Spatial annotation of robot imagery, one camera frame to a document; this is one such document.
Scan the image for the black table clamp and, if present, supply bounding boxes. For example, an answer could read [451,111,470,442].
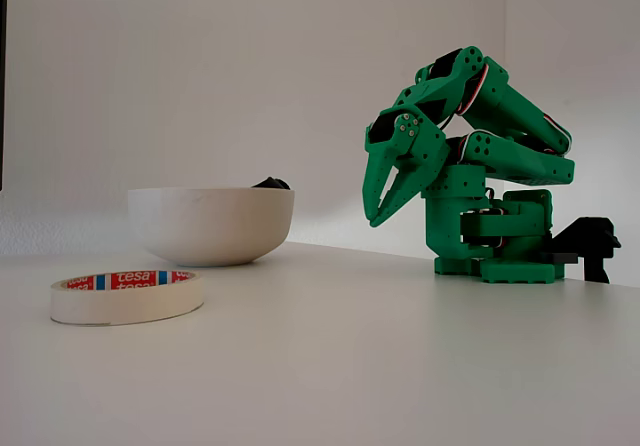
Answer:
[539,217,622,284]

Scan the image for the white tesa masking tape roll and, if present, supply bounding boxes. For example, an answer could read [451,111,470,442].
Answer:
[48,269,205,327]

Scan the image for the white round bowl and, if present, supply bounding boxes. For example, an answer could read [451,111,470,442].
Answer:
[127,187,296,268]

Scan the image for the dark grey cloth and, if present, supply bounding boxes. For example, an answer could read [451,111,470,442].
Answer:
[249,175,292,192]

